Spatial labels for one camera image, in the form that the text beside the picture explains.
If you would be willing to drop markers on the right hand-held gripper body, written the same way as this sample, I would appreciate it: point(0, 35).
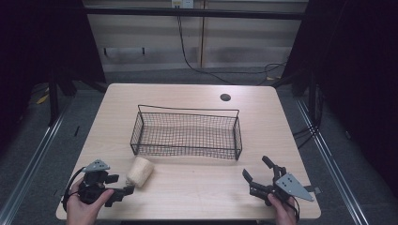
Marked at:
point(291, 186)

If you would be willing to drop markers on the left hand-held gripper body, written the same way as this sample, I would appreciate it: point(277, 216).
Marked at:
point(94, 184)

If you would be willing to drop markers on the person's right hand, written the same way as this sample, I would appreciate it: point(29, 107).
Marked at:
point(283, 212)

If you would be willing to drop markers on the person's left hand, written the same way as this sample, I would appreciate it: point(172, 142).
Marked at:
point(83, 212)

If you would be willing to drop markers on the small grey tab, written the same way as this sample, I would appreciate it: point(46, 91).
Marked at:
point(313, 189)

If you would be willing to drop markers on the small black floor item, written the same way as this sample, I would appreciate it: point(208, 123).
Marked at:
point(76, 131)

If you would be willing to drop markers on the black round table grommet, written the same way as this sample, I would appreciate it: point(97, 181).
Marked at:
point(225, 97)

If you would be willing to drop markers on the yellow tape piece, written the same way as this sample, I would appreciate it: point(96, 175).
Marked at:
point(42, 99)
point(272, 78)

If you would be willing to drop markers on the black metal stand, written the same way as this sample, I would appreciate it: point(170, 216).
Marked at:
point(53, 100)

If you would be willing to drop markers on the black curtain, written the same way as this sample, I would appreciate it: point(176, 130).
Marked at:
point(40, 47)
point(353, 78)

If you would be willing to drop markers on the black horizontal metal bar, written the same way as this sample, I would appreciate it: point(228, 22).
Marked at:
point(194, 13)

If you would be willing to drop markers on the metal floor rail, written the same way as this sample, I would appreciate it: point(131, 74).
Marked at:
point(331, 159)
point(34, 162)

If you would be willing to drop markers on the white wall socket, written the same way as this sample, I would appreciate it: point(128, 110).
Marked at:
point(182, 3)

